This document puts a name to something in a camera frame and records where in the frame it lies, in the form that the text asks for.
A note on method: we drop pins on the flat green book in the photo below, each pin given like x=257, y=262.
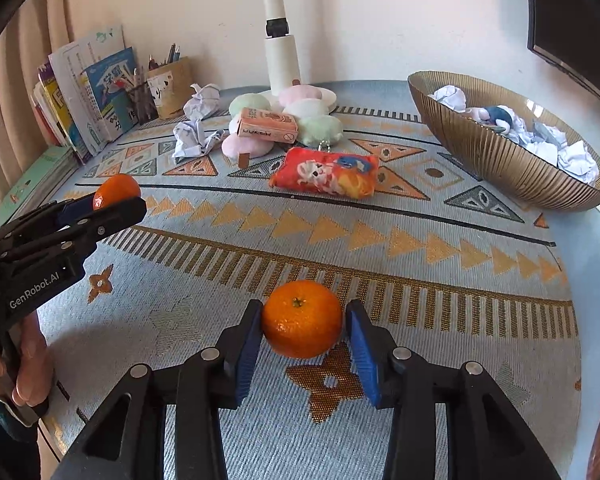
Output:
x=35, y=185

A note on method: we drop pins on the small crumpled paper ball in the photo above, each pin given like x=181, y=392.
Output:
x=202, y=101

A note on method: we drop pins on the person's left forearm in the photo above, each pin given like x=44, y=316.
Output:
x=5, y=440

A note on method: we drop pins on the pink cardboard box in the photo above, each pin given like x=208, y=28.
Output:
x=267, y=126

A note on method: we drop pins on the patterned blue table mat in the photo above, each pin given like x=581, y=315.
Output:
x=330, y=255

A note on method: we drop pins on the person's left hand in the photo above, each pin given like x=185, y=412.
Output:
x=37, y=360

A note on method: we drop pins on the green round plush cushion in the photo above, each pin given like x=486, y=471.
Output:
x=250, y=105
x=320, y=129

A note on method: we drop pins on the pink round plush cushion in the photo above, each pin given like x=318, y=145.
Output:
x=302, y=93
x=247, y=146

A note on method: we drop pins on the kraft paper pen holder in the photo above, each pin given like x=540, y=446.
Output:
x=172, y=92

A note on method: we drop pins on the blue and white plush toy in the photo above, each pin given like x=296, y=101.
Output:
x=495, y=116

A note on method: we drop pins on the red snack packet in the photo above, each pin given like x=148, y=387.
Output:
x=325, y=175

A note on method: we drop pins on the white round plush cushion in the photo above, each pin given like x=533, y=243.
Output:
x=307, y=109

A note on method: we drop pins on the ribbed brown glass bowl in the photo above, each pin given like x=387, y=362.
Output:
x=480, y=160

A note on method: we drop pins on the orange mandarin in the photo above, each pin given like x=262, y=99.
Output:
x=302, y=320
x=122, y=187

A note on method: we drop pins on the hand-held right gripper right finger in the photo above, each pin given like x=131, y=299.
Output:
x=362, y=355

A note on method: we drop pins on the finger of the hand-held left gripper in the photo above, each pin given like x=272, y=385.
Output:
x=80, y=208
x=110, y=217

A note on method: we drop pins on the black monitor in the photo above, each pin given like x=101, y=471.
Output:
x=580, y=10

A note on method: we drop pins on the beige curtain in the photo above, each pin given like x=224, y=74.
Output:
x=25, y=35

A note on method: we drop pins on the pile of papers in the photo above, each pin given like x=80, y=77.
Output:
x=575, y=160

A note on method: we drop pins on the black mesh pen holder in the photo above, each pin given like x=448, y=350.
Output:
x=140, y=105

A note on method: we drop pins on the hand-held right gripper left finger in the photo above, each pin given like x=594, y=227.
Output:
x=247, y=345

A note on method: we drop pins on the row of books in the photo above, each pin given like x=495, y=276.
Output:
x=85, y=95

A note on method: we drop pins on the bunch of pens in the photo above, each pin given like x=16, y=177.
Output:
x=167, y=57
x=136, y=79

